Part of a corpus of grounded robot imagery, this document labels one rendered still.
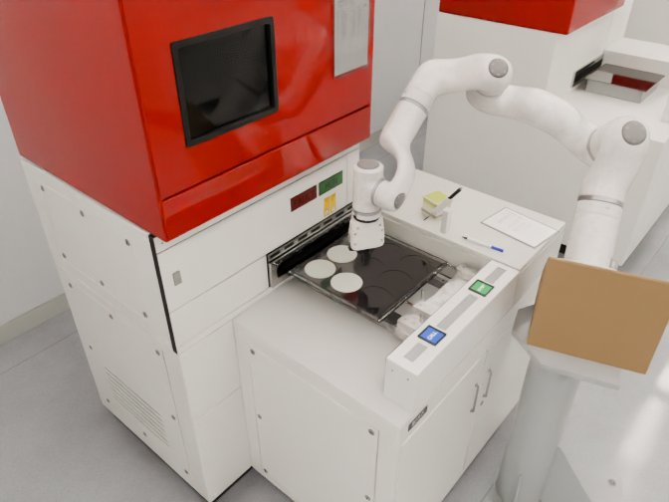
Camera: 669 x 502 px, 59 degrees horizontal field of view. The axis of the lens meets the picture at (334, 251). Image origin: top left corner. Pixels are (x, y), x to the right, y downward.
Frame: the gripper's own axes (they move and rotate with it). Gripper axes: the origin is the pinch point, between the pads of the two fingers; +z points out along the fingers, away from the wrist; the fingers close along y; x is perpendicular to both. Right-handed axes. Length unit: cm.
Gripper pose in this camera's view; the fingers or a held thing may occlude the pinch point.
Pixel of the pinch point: (364, 258)
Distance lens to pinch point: 179.8
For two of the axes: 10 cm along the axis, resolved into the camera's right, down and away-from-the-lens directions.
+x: -2.8, -5.5, 7.9
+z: 0.0, 8.2, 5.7
